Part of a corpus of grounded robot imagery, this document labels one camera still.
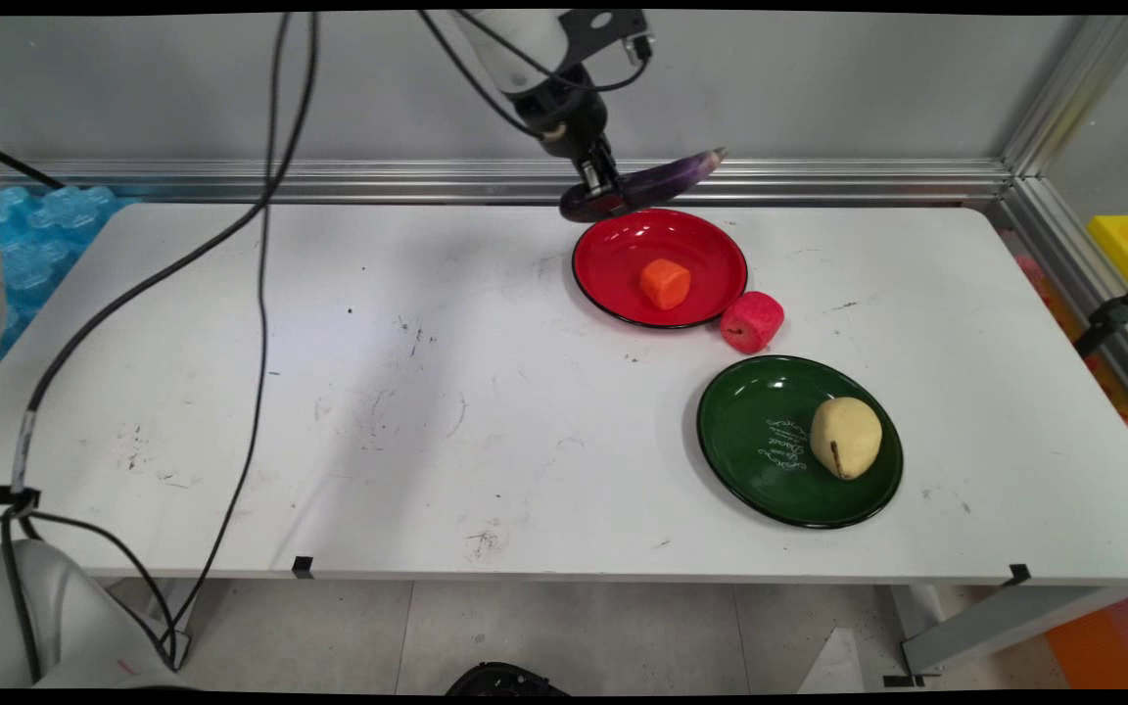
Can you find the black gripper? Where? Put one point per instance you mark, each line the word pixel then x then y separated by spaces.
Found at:
pixel 574 122

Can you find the purple toy eggplant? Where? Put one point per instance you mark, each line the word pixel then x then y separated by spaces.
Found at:
pixel 667 179

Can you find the orange toy carrot piece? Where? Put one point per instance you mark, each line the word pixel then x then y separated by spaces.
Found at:
pixel 666 284

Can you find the red plate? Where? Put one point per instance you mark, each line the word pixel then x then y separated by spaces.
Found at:
pixel 701 255

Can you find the red toy apple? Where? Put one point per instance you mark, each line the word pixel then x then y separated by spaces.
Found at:
pixel 752 321

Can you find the green plate with white print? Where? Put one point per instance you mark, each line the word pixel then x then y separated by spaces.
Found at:
pixel 760 441

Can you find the yellow toy pear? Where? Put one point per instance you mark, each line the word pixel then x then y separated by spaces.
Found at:
pixel 846 438

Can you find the small black table clip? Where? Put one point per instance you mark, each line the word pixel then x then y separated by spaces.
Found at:
pixel 1019 574
pixel 303 566

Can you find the black object on floor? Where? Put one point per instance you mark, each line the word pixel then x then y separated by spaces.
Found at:
pixel 505 681

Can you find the black stand pole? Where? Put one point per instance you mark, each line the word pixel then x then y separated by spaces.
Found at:
pixel 1112 315

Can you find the white triangular sheet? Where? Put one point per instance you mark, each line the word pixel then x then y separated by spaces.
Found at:
pixel 838 671

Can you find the blue bubble wrap sheet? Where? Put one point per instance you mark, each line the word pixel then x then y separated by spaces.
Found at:
pixel 45 245

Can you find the white table leg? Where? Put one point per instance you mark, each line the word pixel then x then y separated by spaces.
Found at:
pixel 187 612

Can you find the grey table leg bar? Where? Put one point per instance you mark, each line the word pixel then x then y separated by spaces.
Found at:
pixel 1005 627

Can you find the orange box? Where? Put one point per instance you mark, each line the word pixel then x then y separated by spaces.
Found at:
pixel 1107 641

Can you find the horizontal aluminium frame rail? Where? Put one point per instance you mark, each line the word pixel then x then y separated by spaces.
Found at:
pixel 378 181

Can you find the slanted aluminium side rail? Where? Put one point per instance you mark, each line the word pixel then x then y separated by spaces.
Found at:
pixel 1073 264

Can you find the upright aluminium frame post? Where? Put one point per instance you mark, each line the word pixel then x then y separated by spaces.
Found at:
pixel 1073 93

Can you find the red orange items behind rail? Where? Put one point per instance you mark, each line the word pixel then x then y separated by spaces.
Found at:
pixel 1127 416

